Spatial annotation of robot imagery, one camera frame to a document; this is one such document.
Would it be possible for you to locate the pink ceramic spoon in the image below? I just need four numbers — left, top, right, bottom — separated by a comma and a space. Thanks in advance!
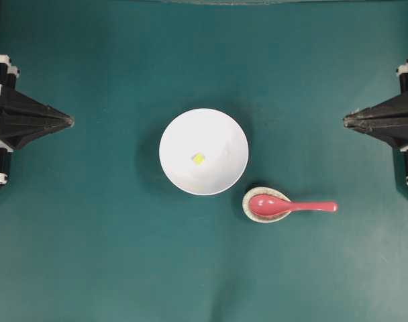
249, 195, 338, 217

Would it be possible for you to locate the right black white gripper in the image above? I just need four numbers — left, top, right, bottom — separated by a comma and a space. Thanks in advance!
343, 59, 408, 186

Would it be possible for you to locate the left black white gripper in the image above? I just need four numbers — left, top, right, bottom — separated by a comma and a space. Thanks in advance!
0, 54, 74, 185

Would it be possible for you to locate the white round bowl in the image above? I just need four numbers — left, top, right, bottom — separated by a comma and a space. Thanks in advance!
159, 108, 249, 196

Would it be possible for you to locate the speckled beige spoon rest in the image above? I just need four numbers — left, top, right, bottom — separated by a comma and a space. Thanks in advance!
242, 186, 291, 223

